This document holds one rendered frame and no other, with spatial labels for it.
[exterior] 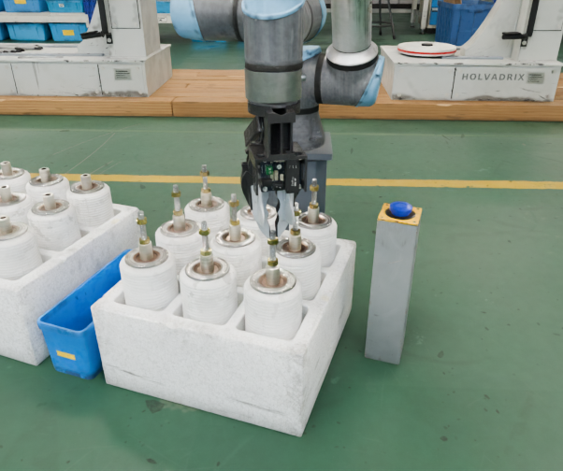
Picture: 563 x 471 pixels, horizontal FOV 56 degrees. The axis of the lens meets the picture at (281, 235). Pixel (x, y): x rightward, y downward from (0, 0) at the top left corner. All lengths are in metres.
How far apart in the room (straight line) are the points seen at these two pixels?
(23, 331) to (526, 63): 2.52
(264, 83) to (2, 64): 2.55
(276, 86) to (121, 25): 2.28
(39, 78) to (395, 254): 2.43
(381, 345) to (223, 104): 1.90
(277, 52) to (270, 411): 0.57
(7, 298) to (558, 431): 1.01
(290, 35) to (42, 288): 0.70
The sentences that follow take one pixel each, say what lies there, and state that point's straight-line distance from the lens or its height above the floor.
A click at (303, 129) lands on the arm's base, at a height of 0.35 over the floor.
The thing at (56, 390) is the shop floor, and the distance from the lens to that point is 1.11.
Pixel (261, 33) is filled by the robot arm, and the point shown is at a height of 0.64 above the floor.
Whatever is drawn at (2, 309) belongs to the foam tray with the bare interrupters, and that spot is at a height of 0.13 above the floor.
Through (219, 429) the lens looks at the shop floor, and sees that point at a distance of 0.97.
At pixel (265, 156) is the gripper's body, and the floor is 0.48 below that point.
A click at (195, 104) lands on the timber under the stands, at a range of 2.77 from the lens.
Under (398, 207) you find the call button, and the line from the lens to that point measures 0.94.
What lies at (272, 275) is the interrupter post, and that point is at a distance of 0.84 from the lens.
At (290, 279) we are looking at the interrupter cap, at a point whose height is 0.25.
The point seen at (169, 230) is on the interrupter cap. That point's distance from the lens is 1.03.
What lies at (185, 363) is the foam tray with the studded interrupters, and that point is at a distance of 0.94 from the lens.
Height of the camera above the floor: 0.72
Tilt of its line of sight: 28 degrees down
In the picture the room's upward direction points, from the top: straight up
